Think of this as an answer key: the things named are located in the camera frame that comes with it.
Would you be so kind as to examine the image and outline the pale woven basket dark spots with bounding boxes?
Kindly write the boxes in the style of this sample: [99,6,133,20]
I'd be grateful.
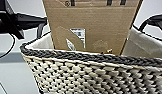
[19,20,162,94]

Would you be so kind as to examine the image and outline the large brown cardboard box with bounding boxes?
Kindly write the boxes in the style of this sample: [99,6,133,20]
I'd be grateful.
[41,0,144,56]

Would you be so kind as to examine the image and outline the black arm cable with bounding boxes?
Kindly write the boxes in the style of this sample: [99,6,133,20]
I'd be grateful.
[0,32,16,61]

